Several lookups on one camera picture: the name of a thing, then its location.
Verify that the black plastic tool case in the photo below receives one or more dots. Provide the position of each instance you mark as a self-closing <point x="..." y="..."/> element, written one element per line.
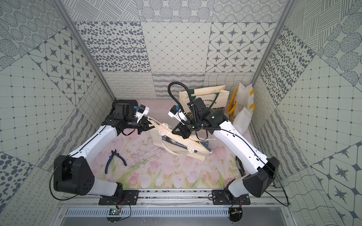
<point x="124" y="107"/>

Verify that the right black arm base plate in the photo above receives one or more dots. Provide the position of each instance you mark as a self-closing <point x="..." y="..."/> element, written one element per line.
<point x="226" y="197"/>

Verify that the starry night canvas tote bag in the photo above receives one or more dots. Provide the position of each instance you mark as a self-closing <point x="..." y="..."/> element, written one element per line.
<point x="164" y="138"/>

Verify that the green handled floral tote bag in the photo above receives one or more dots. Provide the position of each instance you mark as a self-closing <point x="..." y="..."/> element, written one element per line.
<point x="215" y="98"/>

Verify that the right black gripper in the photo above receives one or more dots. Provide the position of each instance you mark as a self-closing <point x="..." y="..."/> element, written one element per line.
<point x="182" y="131"/>

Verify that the left small circuit board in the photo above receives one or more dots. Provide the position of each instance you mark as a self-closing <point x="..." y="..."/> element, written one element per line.
<point x="114" y="212"/>

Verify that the right small circuit board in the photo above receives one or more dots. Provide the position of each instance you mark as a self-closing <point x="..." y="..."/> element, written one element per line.
<point x="235" y="214"/>

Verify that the yellow handled illustrated tote bag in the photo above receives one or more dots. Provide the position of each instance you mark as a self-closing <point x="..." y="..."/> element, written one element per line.
<point x="241" y="107"/>

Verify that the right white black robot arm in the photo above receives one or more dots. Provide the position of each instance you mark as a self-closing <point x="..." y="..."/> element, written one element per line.
<point x="262" y="170"/>

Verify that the blue handled pliers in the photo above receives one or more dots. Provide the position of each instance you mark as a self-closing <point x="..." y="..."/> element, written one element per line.
<point x="113" y="160"/>

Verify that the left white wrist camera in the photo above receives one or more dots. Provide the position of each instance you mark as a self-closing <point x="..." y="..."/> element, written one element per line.
<point x="141" y="111"/>

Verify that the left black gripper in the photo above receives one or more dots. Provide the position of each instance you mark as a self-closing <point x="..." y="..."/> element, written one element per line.
<point x="143" y="124"/>

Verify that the small circuit board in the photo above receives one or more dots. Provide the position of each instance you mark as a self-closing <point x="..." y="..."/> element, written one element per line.
<point x="114" y="212"/>
<point x="235" y="214"/>

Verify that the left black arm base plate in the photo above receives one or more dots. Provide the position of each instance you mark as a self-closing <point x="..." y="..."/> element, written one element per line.
<point x="127" y="196"/>

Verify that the aluminium rail frame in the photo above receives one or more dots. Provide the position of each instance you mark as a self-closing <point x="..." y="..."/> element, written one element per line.
<point x="199" y="198"/>

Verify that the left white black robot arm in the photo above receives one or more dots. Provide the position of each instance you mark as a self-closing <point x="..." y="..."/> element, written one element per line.
<point x="72" y="173"/>

